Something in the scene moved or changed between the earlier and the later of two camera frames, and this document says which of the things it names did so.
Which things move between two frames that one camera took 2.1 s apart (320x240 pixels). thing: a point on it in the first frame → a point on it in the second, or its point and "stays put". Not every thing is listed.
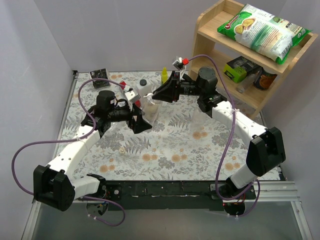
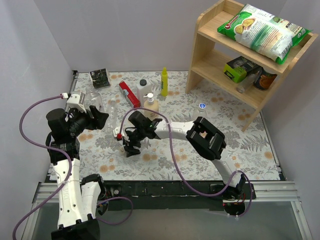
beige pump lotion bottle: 151,107 stays put
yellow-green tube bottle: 164,75 stays put
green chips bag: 267,34 stays put
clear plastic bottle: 151,108 → 93,97
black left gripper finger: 136,111 → 74,111
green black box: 240,68 stays put
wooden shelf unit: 242,73 stays put
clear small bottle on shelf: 246,82 stays put
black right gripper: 176,87 → 131,141
